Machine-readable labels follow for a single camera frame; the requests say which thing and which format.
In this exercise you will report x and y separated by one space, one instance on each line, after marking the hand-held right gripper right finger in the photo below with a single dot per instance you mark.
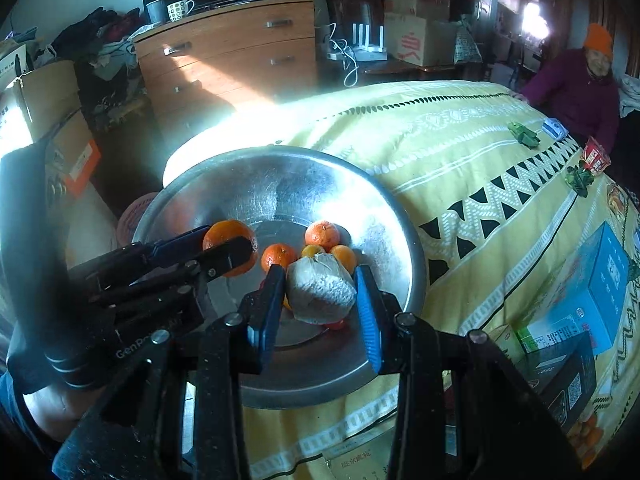
367 320

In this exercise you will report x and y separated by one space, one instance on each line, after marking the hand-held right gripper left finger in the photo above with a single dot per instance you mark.
265 310

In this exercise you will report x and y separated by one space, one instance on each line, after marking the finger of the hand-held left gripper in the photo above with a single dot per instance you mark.
165 250
230 257

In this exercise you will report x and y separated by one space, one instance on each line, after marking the orange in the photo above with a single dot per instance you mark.
225 234
277 257
344 256
322 235

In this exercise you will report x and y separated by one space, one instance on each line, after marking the pale potato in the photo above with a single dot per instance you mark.
320 287

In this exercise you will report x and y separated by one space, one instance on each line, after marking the large metal basin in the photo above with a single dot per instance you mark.
280 195

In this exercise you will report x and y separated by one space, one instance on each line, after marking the red tomato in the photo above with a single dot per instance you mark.
336 324

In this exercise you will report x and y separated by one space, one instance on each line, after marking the pink plastic basket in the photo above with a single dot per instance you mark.
135 215

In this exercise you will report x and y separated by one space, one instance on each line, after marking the small yellow citrus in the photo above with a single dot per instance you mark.
310 251

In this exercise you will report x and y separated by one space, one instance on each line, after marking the cardboard box orange label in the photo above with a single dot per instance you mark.
75 155

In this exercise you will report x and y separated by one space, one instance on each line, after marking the beige green box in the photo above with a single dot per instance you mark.
502 336

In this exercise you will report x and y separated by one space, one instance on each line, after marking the plain cardboard box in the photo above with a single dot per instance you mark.
35 95

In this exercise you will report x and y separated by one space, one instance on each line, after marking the black box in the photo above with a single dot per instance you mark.
565 380

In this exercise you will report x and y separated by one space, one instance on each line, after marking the blue carton box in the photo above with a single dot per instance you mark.
585 290

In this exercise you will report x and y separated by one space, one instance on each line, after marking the pile of dark clothes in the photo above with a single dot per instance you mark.
100 35

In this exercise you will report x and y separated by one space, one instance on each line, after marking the wooden chest of drawers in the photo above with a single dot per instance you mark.
225 30

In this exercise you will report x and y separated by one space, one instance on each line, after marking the grey mug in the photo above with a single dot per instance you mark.
156 10

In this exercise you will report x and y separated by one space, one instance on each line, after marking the white dotted mug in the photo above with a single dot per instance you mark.
179 10

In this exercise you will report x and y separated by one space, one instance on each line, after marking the green wrapper far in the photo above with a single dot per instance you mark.
524 134

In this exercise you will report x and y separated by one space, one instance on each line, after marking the green wrapper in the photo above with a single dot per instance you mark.
580 180
524 134

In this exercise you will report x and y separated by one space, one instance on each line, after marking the orange print packet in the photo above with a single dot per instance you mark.
585 435

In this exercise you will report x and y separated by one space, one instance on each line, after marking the white router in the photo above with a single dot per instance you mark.
367 47

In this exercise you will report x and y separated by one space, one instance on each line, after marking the dark wooden side table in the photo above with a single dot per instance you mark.
405 69

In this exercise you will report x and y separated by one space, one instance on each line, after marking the green wrapper near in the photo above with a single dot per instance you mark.
580 180

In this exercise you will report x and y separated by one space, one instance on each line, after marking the small blue packet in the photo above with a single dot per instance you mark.
555 129

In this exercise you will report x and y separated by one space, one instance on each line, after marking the printed snack packet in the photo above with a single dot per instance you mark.
617 202

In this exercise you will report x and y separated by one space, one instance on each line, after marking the red snack packet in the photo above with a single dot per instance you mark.
595 157

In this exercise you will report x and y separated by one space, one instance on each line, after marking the dark wooden chair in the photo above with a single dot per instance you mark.
350 5

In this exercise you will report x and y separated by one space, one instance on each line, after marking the cardboard boxes stack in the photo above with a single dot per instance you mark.
420 40

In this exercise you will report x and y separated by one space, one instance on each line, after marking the printed white bag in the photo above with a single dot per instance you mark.
467 45

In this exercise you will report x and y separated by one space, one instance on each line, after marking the pile of mixed clothes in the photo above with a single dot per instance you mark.
630 95

